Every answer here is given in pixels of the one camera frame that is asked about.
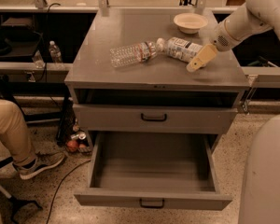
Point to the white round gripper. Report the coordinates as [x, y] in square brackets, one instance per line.
[221, 38]

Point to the labelled plastic water bottle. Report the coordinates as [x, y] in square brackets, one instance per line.
[178, 48]

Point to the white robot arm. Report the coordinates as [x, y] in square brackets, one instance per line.
[260, 195]

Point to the grey metal drawer cabinet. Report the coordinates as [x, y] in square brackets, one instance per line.
[162, 81]

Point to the clear ribbed plastic bottle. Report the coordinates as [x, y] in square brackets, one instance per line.
[132, 54]

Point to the open lower grey drawer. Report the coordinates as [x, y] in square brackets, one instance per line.
[153, 171]

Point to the closed middle grey drawer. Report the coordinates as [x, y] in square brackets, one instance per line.
[154, 119]

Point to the water bottle on shelf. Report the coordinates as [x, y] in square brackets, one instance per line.
[55, 52]

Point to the white paper bowl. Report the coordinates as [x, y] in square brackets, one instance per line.
[190, 23]

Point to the metal can on floor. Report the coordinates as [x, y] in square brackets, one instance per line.
[78, 136]

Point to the red apple on floor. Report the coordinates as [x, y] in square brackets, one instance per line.
[72, 145]

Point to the grey white sneaker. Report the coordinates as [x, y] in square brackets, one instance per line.
[42, 162]

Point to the person leg tan trousers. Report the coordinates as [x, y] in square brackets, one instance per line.
[15, 136]

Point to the black chair base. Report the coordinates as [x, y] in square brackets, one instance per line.
[17, 204]

